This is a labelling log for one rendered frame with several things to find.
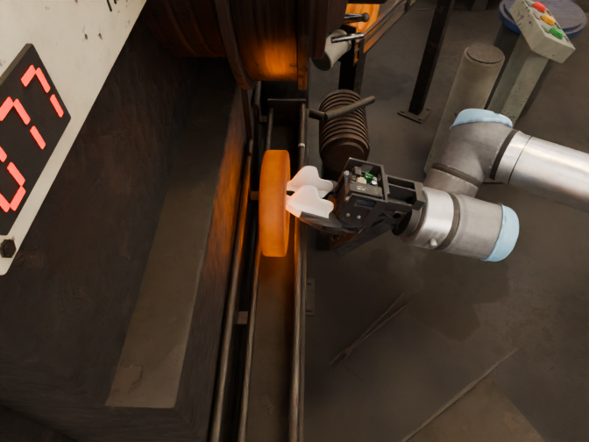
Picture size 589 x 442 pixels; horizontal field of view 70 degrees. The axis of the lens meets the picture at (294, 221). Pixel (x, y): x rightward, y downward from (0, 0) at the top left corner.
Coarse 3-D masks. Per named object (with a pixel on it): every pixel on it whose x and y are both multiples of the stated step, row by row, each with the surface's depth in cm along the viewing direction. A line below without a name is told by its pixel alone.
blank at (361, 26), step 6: (348, 6) 98; (354, 6) 97; (360, 6) 100; (366, 6) 106; (372, 6) 105; (378, 6) 108; (348, 12) 98; (354, 12) 99; (360, 12) 108; (372, 12) 106; (372, 18) 108; (354, 24) 101; (360, 24) 108; (366, 24) 107; (360, 30) 106
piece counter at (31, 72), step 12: (36, 72) 20; (24, 84) 19; (0, 108) 18; (60, 108) 22; (24, 120) 19; (36, 132) 20; (0, 156) 18; (12, 168) 18; (24, 180) 19; (24, 192) 19; (0, 204) 18; (12, 204) 18
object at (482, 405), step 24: (504, 360) 51; (480, 384) 60; (456, 408) 58; (480, 408) 58; (504, 408) 58; (432, 432) 56; (456, 432) 56; (480, 432) 56; (504, 432) 56; (528, 432) 56
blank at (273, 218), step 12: (264, 156) 58; (276, 156) 58; (288, 156) 62; (264, 168) 56; (276, 168) 56; (288, 168) 63; (264, 180) 55; (276, 180) 55; (288, 180) 64; (264, 192) 55; (276, 192) 55; (264, 204) 55; (276, 204) 55; (264, 216) 55; (276, 216) 55; (288, 216) 67; (264, 228) 55; (276, 228) 55; (288, 228) 67; (264, 240) 57; (276, 240) 57; (264, 252) 59; (276, 252) 59
